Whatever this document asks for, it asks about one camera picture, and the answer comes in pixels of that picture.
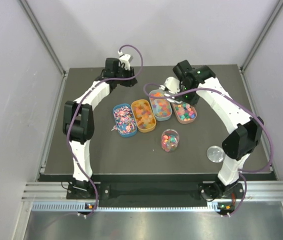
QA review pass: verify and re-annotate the silver metal scoop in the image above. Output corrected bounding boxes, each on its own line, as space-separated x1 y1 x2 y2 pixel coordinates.
164 93 182 105

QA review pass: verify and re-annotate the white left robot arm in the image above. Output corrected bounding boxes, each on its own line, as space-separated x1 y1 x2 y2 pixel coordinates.
62 54 137 199

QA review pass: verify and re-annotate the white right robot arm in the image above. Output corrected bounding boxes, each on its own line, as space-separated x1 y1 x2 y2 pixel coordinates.
172 60 264 198

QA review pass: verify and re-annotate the pink candy tray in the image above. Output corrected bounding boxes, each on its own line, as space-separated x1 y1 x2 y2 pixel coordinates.
171 102 198 125

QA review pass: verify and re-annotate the light blue candy tray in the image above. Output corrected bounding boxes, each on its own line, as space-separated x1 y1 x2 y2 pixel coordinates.
149 89 172 122

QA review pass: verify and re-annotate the orange candy tray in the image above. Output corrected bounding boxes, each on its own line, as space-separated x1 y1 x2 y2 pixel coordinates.
131 99 157 133

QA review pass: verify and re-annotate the fallen swirl lollipop candy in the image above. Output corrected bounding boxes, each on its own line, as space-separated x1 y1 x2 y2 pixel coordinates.
111 125 118 131

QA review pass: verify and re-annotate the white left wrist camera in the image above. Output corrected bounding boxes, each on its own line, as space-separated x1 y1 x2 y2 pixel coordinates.
118 50 133 71

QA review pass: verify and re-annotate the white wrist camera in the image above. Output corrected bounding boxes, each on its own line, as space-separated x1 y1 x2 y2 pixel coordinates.
118 50 133 71
159 76 180 94

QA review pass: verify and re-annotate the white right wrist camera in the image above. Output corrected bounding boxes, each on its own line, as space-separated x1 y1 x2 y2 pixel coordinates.
159 76 180 94

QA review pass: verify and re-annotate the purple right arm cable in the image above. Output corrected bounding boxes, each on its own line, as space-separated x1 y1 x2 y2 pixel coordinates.
143 83 274 217

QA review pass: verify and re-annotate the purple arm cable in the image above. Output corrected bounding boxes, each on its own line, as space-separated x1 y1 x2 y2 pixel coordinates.
66 44 144 218
143 83 274 217

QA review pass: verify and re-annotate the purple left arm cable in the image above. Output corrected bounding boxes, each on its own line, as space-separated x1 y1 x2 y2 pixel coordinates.
66 44 144 218

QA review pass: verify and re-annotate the aluminium left frame post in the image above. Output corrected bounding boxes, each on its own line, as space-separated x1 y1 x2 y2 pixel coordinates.
17 0 66 76

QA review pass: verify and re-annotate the aluminium frame post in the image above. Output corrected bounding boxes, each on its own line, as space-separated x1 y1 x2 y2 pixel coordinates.
17 0 66 76
239 0 283 73

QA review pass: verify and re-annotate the aluminium right frame post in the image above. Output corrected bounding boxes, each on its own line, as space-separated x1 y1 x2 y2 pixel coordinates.
239 0 283 73

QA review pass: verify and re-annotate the aluminium front frame rail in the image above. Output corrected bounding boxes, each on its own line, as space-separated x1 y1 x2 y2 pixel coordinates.
21 181 283 202

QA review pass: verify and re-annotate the grey slotted cable duct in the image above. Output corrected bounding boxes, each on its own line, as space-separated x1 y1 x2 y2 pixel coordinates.
31 200 231 214

